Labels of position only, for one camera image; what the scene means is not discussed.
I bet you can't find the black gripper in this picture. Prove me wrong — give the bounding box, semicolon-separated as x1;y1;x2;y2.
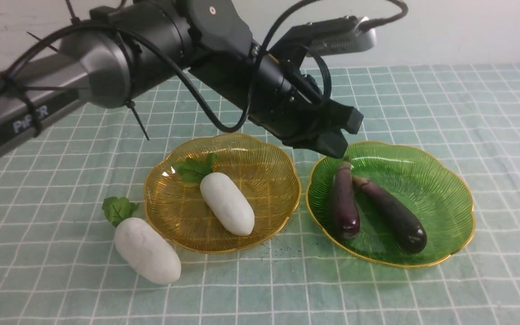
190;44;364;158

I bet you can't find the dark purple eggplant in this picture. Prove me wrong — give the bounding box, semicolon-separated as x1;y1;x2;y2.
353;176;427;254

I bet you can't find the white radish with green leaves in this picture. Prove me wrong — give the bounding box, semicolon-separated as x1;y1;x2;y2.
172;153;255;237

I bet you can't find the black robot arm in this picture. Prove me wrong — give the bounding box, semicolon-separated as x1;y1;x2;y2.
0;0;375;158

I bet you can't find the amber ribbed plastic plate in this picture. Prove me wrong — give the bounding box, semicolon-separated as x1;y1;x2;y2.
144;134;301;254

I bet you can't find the green ribbed plastic plate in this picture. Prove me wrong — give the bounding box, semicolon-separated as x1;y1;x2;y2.
305;141;475;268

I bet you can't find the green checkered tablecloth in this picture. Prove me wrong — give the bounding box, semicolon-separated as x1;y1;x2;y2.
0;64;520;325

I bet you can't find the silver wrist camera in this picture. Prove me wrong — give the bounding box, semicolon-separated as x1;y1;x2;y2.
271;16;377;56

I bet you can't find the black camera cable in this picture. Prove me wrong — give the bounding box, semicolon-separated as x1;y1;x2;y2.
0;0;409;325

